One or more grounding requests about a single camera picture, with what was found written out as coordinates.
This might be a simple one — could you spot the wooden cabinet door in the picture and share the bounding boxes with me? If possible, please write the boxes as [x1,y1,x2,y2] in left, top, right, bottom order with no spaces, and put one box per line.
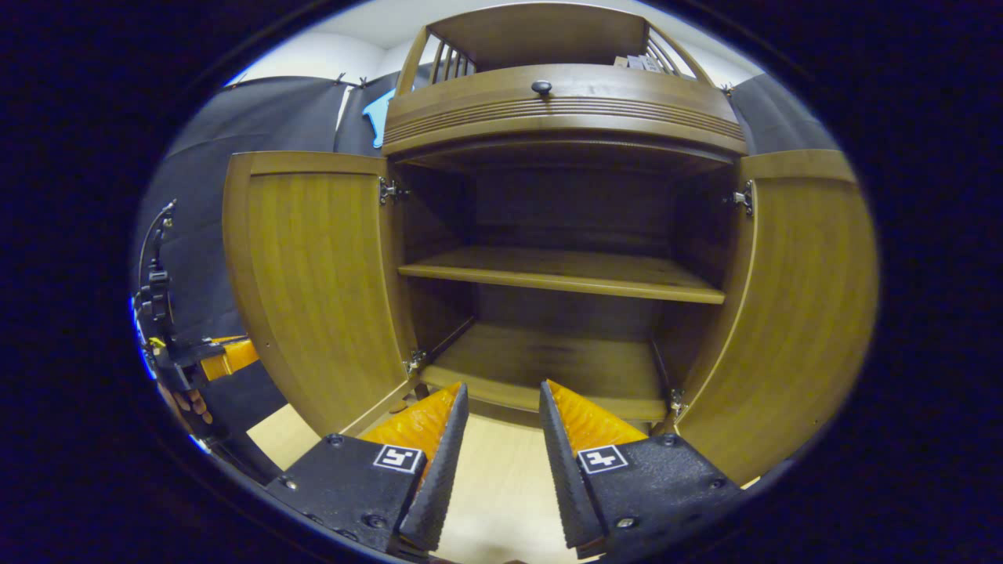
[223,150,420,438]
[675,149,879,486]

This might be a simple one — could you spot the wooden double-door shoe cabinet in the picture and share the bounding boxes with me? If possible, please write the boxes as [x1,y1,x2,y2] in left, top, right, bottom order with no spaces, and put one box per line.
[223,2,878,486]

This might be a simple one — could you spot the wooden inner cabinet shelf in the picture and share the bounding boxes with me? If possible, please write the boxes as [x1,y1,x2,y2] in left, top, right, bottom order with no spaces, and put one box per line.
[396,246,728,306]

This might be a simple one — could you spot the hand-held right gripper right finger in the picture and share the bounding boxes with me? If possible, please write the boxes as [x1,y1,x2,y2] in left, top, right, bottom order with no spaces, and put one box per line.
[538,379,744,561]

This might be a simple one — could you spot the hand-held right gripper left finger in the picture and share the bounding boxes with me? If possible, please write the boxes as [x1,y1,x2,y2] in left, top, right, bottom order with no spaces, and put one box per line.
[265,381,471,554]

